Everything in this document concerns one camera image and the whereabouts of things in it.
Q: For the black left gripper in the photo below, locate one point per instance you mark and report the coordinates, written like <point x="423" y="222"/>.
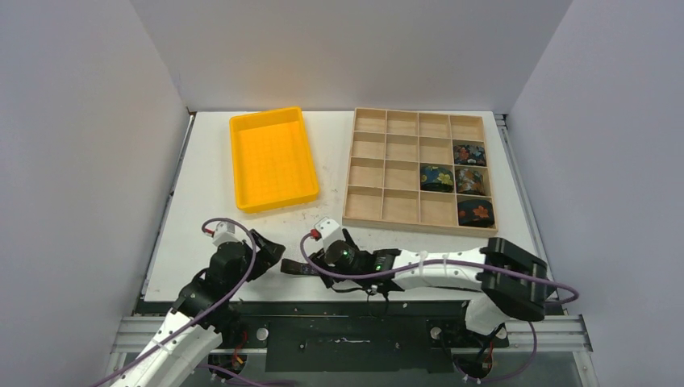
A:
<point x="269" y="254"/>

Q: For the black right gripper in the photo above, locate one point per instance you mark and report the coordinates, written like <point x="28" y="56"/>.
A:
<point x="321" y="268"/>

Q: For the brown blue floral tie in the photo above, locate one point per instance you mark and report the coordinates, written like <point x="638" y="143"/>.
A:
<point x="469" y="181"/>
<point x="295" y="268"/>

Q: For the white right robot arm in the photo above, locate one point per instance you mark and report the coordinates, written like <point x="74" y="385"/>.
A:
<point x="509" y="281"/>

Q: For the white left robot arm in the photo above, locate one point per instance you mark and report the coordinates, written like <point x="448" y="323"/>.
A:
<point x="201" y="319"/>

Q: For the yellow plastic tray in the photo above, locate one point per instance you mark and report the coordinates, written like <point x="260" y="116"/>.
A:
<point x="272" y="162"/>

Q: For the wooden compartment organizer box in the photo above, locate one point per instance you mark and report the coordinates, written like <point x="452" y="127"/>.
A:
<point x="383" y="184"/>

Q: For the blue yellow floral rolled tie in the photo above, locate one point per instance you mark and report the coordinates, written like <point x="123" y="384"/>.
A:
<point x="435" y="178"/>

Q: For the black orange floral rolled tie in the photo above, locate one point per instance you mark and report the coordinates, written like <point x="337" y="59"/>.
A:
<point x="476" y="213"/>

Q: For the brown blue floral rolled tie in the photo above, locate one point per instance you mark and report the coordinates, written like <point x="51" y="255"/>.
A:
<point x="469" y="181"/>

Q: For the navy red floral rolled tie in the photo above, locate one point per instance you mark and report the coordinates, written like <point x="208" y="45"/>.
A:
<point x="469" y="154"/>

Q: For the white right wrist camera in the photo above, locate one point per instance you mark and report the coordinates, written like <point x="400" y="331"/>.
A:
<point x="329" y="230"/>

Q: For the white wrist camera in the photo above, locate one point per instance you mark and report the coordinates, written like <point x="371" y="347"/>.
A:
<point x="329" y="230"/>
<point x="224" y="232"/>

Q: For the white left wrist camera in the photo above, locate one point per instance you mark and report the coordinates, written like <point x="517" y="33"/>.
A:
<point x="224" y="232"/>

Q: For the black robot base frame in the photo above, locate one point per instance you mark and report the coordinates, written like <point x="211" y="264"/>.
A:
<point x="385" y="336"/>

